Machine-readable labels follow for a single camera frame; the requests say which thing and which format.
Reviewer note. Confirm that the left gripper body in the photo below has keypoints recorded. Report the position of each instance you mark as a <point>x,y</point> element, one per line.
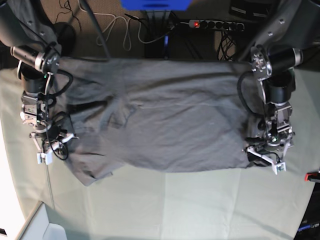
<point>267,152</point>

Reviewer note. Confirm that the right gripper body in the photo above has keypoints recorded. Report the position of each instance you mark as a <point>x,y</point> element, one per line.
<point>57,145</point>

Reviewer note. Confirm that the grey t-shirt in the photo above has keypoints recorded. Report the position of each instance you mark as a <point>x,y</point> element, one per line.
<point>163,115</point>

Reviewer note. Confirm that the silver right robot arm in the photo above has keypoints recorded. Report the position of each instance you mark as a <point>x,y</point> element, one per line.
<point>43,82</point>

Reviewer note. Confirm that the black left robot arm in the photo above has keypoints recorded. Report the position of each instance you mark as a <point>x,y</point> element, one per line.
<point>275,51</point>

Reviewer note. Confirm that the red right clamp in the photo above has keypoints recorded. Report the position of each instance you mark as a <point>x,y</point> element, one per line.
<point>312,177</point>

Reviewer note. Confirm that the green table cloth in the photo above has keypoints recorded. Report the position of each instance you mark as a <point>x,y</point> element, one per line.
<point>136,203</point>

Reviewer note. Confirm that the black round base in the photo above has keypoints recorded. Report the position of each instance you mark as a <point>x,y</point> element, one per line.
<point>66,37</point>

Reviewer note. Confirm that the white power strip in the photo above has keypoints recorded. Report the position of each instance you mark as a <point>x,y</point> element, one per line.
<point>217,25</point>

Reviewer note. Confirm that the blue box top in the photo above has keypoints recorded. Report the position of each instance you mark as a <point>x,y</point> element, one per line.
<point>141,5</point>

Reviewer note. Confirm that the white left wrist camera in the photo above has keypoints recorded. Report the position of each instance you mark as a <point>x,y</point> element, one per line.
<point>279,167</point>

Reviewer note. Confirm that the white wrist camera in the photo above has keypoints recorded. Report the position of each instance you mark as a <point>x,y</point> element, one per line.
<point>279,167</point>
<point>46,158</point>

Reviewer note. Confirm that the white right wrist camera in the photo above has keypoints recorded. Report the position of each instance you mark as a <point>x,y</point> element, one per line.
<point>46,158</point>

